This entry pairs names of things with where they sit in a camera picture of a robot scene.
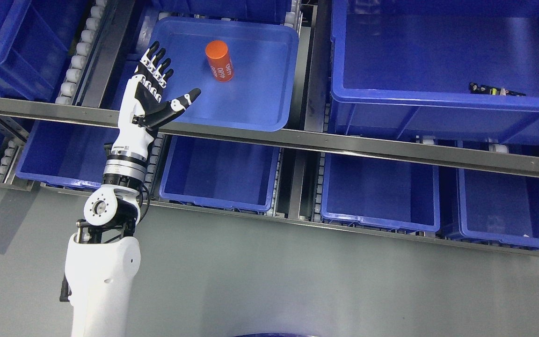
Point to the small black component in bin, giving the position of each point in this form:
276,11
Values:
475,88

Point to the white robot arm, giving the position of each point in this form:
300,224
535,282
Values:
104,256

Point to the shallow blue tray bin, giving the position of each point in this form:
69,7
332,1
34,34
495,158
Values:
257,98

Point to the blue bin lower middle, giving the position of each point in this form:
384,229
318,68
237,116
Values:
220,174

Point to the blue bin lower left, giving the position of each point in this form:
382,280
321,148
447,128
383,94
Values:
65,154

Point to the large blue bin upper right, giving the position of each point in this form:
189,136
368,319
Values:
401,69

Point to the orange cylindrical capacitor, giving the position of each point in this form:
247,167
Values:
219,60

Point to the blue bin lower centre right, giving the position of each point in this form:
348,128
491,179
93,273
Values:
383,194

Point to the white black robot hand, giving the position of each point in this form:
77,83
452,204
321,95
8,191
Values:
142,101

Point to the blue bin upper left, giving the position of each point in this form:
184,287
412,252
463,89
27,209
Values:
35,38

